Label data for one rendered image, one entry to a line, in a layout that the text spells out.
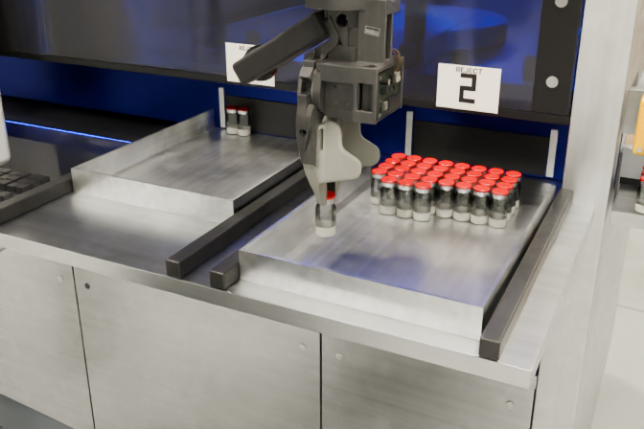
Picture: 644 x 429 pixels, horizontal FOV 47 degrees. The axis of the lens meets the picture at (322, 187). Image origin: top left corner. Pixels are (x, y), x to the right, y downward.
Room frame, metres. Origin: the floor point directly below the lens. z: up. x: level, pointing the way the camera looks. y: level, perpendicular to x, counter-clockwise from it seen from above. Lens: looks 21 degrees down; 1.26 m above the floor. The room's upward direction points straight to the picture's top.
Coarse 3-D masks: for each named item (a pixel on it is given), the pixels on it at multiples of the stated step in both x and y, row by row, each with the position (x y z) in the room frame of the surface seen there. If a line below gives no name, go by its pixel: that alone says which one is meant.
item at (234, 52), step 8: (232, 48) 1.14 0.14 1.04; (240, 48) 1.13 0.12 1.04; (248, 48) 1.12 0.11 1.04; (232, 56) 1.14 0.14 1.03; (240, 56) 1.13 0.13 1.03; (232, 64) 1.14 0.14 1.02; (232, 72) 1.14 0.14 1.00; (232, 80) 1.14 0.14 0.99; (256, 80) 1.12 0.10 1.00; (264, 80) 1.11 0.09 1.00; (272, 80) 1.11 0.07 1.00
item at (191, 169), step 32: (192, 128) 1.19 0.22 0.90; (224, 128) 1.24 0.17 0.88; (96, 160) 0.99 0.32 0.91; (128, 160) 1.05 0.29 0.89; (160, 160) 1.08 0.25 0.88; (192, 160) 1.08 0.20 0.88; (224, 160) 1.08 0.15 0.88; (256, 160) 1.08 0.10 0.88; (288, 160) 1.08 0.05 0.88; (96, 192) 0.93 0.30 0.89; (128, 192) 0.91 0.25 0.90; (160, 192) 0.88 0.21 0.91; (192, 192) 0.86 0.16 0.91; (224, 192) 0.94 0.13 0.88; (256, 192) 0.88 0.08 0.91
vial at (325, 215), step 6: (318, 204) 0.72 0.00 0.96; (330, 204) 0.71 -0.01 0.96; (318, 210) 0.71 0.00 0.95; (324, 210) 0.71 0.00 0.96; (330, 210) 0.71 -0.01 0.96; (318, 216) 0.71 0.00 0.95; (324, 216) 0.71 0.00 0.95; (330, 216) 0.71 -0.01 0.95; (318, 222) 0.71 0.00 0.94; (324, 222) 0.71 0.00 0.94; (330, 222) 0.71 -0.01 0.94; (318, 228) 0.71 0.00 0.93; (324, 228) 0.71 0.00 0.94; (330, 228) 0.71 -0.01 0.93; (318, 234) 0.71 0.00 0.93; (324, 234) 0.71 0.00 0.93; (330, 234) 0.71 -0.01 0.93
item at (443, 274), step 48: (288, 240) 0.79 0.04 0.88; (336, 240) 0.79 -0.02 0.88; (384, 240) 0.79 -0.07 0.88; (432, 240) 0.79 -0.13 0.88; (480, 240) 0.79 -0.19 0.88; (528, 240) 0.75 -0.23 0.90; (288, 288) 0.67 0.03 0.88; (336, 288) 0.65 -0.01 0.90; (384, 288) 0.62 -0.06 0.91; (432, 288) 0.68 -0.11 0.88; (480, 288) 0.68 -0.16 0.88; (480, 336) 0.58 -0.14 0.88
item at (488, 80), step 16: (448, 64) 0.99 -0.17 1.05; (448, 80) 0.99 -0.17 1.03; (464, 80) 0.98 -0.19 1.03; (480, 80) 0.97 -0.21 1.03; (496, 80) 0.96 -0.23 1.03; (448, 96) 0.98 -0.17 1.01; (464, 96) 0.98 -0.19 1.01; (480, 96) 0.97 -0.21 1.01; (496, 96) 0.96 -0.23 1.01; (496, 112) 0.96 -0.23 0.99
